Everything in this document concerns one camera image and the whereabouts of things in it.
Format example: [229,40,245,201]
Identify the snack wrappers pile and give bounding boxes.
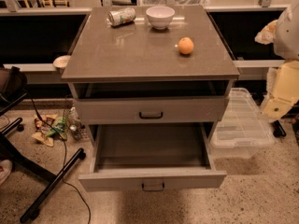
[32,114,67,147]

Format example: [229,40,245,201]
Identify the orange fruit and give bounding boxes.
[178,37,194,55]

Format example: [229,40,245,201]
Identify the black stand leg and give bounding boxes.
[272,120,286,137]

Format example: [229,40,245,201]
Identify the grey drawer cabinet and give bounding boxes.
[63,6,238,141]

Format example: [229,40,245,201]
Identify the white green soda can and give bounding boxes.
[107,7,135,27]

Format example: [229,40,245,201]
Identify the white ceramic bowl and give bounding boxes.
[146,6,175,29]

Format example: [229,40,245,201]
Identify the grey drawer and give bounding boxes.
[78,123,226,192]
[74,97,228,124]

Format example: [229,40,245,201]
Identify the wire mesh basket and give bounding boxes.
[63,94,88,142]

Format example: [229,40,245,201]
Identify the white red shoe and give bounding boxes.
[0,160,13,186]

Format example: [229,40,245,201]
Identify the small white dish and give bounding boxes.
[53,55,71,69]

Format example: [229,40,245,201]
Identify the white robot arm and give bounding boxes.
[254,0,299,119]

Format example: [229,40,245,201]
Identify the clear plastic storage bin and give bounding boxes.
[211,88,275,150]

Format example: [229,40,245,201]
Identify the black power cable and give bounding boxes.
[24,91,92,224]

